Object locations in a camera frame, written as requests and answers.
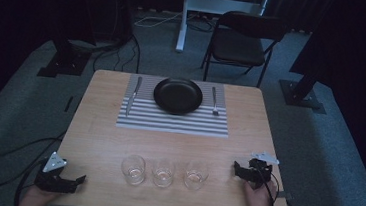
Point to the silver fork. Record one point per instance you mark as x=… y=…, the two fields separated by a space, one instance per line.
x=214 y=102

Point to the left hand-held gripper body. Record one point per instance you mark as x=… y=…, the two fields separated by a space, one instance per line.
x=53 y=181

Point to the clear drinking glass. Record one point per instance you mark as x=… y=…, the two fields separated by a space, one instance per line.
x=196 y=175
x=133 y=170
x=163 y=174

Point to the small black strip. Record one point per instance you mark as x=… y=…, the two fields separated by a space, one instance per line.
x=68 y=104

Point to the black stand with base plate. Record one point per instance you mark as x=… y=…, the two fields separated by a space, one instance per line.
x=66 y=61
x=302 y=93

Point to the person's right hand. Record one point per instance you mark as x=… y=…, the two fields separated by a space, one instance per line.
x=258 y=203

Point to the black folding chair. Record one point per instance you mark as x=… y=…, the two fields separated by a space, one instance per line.
x=239 y=47

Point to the person's left hand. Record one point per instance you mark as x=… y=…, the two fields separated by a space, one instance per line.
x=33 y=199

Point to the grey striped placemat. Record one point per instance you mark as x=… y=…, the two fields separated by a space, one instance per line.
x=172 y=122

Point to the white metal desk frame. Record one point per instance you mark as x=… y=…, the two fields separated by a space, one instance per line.
x=209 y=4

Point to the black round plate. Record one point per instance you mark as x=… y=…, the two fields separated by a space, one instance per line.
x=178 y=96

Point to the silver table knife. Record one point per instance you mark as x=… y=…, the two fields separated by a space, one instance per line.
x=133 y=96

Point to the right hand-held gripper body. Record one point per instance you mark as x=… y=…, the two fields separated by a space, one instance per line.
x=260 y=171

